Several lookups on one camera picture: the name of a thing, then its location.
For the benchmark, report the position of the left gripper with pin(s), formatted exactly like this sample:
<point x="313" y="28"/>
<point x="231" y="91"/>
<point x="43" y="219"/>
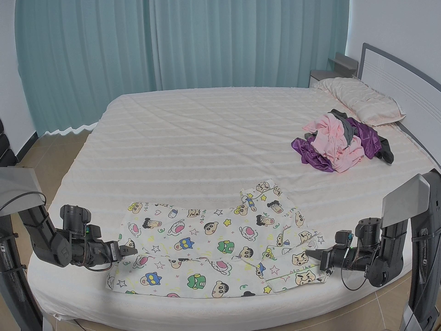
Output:
<point x="106" y="252"/>

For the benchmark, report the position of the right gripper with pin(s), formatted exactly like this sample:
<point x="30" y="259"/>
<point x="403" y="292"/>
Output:
<point x="336" y="259"/>

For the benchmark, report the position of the white printed pyjama top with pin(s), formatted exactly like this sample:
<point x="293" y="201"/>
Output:
<point x="206" y="240"/>

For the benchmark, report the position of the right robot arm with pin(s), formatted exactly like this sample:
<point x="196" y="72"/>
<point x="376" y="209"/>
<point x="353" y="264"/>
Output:
<point x="420" y="219"/>

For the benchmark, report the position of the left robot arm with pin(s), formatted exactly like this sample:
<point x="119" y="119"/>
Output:
<point x="51" y="247"/>

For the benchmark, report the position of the pile of clothes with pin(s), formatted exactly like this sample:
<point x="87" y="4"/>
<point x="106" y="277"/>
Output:
<point x="337" y="143"/>

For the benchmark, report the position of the bed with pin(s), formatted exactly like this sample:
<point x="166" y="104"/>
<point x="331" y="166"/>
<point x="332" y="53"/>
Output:
<point x="206" y="133"/>

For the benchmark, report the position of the cream pillow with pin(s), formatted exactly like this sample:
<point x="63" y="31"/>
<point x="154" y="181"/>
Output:
<point x="365" y="102"/>

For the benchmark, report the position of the grey bedside table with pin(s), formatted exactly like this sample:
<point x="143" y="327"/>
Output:
<point x="329" y="74"/>

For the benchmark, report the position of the blue-green curtain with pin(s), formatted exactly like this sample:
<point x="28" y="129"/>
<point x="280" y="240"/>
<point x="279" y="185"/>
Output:
<point x="206" y="29"/>

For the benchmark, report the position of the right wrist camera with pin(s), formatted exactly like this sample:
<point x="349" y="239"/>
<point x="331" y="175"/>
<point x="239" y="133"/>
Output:
<point x="344" y="238"/>

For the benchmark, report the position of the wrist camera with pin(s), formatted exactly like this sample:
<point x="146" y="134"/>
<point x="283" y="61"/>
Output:
<point x="93" y="233"/>
<point x="344" y="238"/>

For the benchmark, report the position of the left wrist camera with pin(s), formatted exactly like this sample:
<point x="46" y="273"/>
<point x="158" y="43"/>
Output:
<point x="93" y="233"/>

